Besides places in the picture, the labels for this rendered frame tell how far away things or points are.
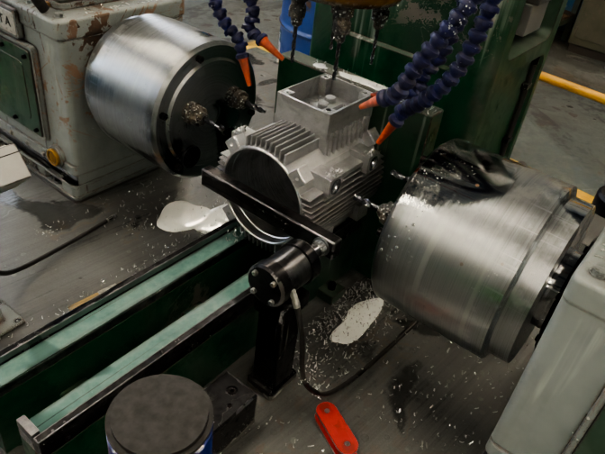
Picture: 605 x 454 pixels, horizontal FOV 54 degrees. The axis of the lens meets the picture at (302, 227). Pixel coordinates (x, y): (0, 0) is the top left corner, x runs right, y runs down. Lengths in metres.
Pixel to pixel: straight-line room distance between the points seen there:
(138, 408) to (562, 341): 0.47
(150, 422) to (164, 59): 0.73
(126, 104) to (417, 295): 0.56
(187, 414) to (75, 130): 0.88
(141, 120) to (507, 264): 0.61
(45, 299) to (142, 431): 0.72
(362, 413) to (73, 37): 0.77
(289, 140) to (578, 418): 0.50
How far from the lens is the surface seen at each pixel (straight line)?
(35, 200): 1.29
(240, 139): 0.89
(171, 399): 0.36
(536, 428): 0.78
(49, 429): 0.73
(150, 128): 0.99
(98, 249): 1.14
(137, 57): 1.03
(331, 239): 0.80
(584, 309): 0.65
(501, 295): 0.71
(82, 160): 1.22
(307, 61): 1.03
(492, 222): 0.71
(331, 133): 0.87
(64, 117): 1.18
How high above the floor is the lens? 1.51
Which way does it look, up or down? 36 degrees down
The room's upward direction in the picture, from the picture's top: 8 degrees clockwise
